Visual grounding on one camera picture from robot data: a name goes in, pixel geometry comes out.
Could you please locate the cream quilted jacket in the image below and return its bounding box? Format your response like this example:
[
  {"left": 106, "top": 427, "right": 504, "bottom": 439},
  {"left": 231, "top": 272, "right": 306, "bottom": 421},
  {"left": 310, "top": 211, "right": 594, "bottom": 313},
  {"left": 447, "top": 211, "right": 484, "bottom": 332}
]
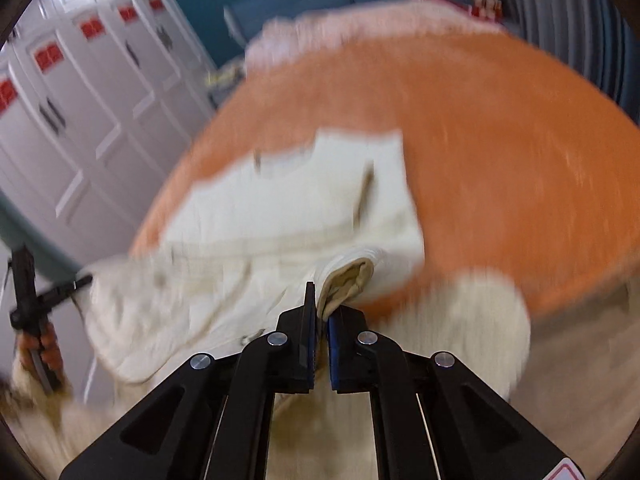
[{"left": 77, "top": 129, "right": 530, "bottom": 479}]

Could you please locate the person left hand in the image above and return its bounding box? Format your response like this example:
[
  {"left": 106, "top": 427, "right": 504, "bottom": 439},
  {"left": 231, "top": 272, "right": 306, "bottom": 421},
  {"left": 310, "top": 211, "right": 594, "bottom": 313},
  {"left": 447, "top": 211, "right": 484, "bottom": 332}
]
[{"left": 15, "top": 321, "right": 65, "bottom": 391}]

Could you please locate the white wardrobe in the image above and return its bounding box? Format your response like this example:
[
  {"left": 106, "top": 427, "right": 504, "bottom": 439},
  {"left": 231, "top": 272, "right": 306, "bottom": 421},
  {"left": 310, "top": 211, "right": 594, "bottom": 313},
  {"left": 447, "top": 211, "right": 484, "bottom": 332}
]
[{"left": 1, "top": 0, "right": 214, "bottom": 266}]

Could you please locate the orange plush bedspread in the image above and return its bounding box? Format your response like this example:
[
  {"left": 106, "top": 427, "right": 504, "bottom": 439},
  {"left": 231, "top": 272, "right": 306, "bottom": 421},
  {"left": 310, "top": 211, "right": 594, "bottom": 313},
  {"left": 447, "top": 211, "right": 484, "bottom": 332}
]
[{"left": 131, "top": 34, "right": 639, "bottom": 315}]

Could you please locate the yellow white cloth on nightstand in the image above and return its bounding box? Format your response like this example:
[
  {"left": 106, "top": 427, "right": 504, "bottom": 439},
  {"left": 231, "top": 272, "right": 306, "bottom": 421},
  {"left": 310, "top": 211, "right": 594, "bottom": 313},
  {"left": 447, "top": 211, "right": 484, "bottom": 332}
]
[{"left": 205, "top": 56, "right": 245, "bottom": 91}]

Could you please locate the pink lace blanket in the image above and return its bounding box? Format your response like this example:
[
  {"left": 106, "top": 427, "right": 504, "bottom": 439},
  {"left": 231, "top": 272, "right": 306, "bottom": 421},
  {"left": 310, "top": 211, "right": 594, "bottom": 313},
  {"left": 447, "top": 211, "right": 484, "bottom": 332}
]
[{"left": 244, "top": 0, "right": 506, "bottom": 75}]

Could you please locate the red fabric item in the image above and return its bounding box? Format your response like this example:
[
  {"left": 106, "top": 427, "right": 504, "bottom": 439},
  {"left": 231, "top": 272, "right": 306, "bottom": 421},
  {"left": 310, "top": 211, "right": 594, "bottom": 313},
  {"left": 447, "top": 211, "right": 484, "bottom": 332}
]
[{"left": 409, "top": 0, "right": 482, "bottom": 21}]

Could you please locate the plush toy doll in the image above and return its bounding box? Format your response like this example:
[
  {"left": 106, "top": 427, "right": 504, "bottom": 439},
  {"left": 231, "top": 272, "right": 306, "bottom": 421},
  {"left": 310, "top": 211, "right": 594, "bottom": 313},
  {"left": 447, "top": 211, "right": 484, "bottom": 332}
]
[{"left": 471, "top": 0, "right": 502, "bottom": 23}]

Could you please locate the grey pleated curtain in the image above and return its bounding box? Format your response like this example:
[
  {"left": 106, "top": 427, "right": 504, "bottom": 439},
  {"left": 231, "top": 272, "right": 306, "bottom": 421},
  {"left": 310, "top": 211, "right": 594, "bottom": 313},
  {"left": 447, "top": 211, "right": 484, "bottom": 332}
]
[{"left": 503, "top": 0, "right": 639, "bottom": 122}]

